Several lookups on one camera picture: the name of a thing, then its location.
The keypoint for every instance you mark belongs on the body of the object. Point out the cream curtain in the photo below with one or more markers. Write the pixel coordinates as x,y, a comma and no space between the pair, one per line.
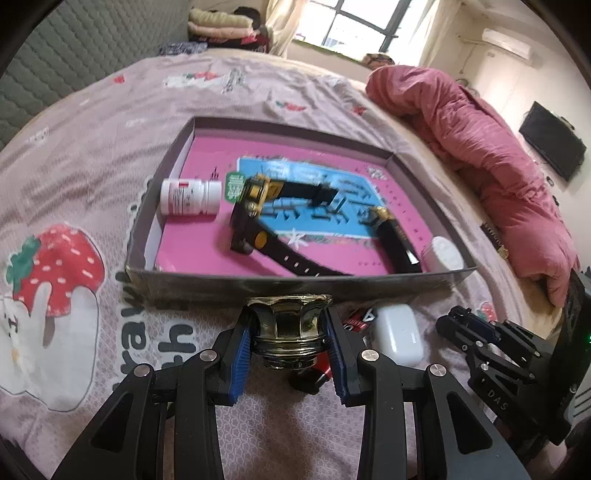
284,25
436,32

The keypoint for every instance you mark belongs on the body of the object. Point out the black and gold lighter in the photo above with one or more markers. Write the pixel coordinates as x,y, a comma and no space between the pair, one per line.
392,240

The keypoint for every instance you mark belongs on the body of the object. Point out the patterned cushion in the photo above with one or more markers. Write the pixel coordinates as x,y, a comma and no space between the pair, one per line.
378,60

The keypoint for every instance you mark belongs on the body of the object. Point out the black flat television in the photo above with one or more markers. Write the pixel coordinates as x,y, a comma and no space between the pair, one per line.
551,138

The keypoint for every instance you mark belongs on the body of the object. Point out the yellow and black wristwatch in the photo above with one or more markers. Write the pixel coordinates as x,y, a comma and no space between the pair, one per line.
251,217

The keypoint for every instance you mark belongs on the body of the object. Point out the pink and blue book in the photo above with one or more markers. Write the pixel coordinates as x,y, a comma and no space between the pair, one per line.
203,240

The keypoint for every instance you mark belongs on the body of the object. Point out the brass round fitting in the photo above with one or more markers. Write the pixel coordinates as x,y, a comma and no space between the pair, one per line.
288,323

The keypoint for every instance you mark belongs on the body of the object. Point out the window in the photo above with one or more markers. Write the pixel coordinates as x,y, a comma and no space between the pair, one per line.
355,27

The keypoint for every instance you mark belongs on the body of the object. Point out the white round jar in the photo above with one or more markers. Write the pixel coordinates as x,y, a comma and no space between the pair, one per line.
444,254

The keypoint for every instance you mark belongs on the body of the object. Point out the dark floral cloth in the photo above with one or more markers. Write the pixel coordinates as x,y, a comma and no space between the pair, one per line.
182,48

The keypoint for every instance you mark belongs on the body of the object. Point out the white pill bottle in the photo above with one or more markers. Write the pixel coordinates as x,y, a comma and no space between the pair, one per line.
189,197

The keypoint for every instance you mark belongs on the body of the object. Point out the pink quilt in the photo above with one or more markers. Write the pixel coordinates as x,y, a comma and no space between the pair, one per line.
475,147

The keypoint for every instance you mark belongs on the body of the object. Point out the shallow cardboard box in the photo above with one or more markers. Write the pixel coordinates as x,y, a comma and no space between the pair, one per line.
286,282

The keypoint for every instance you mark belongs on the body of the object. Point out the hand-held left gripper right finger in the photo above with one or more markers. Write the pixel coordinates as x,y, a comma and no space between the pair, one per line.
334,362

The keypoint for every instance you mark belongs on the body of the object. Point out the white earbuds case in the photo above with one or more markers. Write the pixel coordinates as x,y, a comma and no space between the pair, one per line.
397,334

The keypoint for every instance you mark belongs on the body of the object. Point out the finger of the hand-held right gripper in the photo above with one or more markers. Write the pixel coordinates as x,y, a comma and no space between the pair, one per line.
485,334
512,392

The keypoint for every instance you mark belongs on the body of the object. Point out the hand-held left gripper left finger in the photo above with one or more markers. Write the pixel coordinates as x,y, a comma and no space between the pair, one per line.
240,364

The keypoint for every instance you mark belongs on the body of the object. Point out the grey quilted cover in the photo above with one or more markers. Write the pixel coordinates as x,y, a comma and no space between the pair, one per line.
69,55

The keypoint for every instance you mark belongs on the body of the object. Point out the white air conditioner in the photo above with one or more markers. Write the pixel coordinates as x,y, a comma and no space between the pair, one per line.
505,40

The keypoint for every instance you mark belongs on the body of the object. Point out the pile of folded clothes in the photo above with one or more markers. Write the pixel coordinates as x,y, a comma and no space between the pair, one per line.
221,30

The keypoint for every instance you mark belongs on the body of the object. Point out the strawberry print bed sheet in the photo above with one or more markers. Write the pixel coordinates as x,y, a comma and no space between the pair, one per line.
92,161

